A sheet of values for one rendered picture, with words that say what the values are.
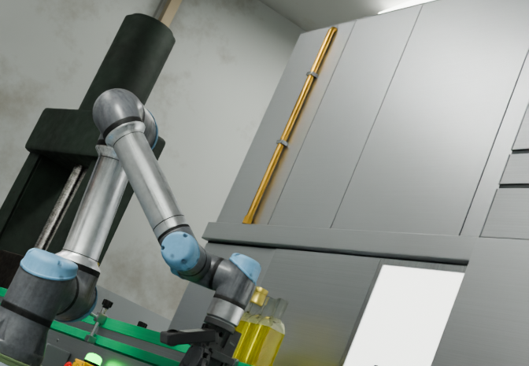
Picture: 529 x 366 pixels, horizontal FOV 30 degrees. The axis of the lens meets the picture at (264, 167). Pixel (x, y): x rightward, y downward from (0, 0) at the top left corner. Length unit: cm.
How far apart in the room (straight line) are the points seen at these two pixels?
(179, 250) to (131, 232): 389
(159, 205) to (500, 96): 87
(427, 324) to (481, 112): 57
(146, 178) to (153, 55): 305
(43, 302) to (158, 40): 319
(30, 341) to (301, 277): 80
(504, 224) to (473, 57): 103
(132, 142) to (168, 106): 391
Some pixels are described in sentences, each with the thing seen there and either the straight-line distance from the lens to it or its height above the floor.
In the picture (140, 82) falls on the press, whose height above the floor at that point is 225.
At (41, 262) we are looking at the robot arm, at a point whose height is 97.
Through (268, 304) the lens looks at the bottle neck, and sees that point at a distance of 241.
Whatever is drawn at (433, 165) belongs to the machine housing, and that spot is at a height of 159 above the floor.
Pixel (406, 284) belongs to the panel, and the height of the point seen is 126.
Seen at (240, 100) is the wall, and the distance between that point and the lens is 625.
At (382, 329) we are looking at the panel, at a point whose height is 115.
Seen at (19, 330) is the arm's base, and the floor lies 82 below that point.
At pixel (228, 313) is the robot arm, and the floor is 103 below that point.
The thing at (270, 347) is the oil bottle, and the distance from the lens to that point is 234.
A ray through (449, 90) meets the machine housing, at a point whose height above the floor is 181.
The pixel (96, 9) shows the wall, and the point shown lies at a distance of 601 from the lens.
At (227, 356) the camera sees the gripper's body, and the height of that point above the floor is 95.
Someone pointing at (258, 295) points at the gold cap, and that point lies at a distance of 246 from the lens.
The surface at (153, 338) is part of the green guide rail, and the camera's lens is 253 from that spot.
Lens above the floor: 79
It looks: 15 degrees up
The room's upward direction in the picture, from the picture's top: 24 degrees clockwise
